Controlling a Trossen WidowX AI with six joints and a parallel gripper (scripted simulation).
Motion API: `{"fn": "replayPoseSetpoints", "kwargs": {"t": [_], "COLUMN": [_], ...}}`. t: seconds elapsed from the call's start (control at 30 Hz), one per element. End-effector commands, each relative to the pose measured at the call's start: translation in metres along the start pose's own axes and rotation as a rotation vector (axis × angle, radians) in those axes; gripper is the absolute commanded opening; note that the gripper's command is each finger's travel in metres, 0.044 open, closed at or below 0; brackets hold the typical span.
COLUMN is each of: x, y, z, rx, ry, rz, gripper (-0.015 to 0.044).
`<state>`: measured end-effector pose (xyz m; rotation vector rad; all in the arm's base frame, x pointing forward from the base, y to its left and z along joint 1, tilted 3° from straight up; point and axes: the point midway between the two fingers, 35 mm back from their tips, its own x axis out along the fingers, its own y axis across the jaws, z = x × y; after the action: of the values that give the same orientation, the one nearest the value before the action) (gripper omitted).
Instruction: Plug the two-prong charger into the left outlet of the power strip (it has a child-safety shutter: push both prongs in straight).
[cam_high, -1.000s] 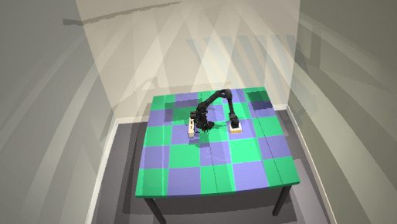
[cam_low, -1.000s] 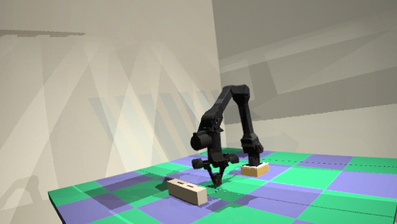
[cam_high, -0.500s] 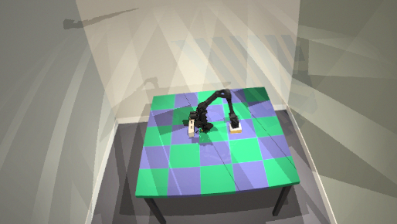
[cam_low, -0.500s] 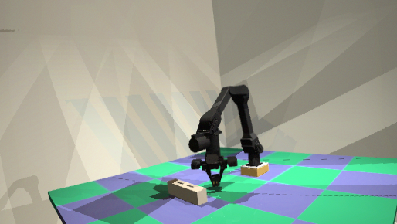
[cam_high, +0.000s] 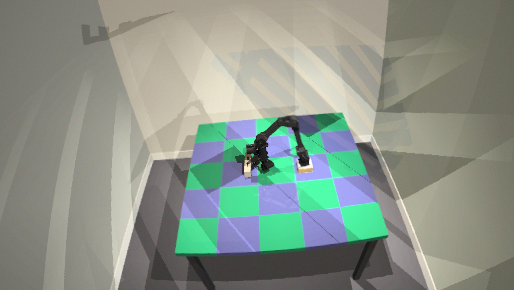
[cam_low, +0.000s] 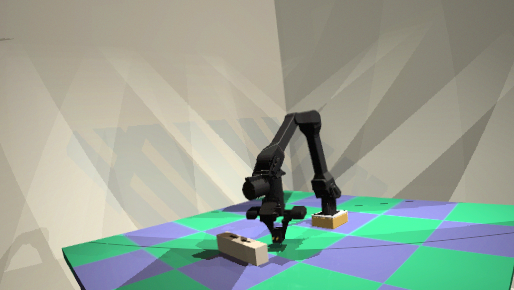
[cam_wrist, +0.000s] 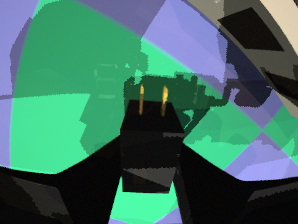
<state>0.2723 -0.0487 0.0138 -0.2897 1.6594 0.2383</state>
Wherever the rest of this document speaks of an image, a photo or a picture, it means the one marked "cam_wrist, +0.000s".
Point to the black two-prong plug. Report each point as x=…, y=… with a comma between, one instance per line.
x=151, y=138

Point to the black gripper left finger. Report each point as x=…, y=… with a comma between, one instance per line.
x=82, y=194

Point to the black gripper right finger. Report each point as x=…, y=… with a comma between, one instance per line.
x=207, y=195

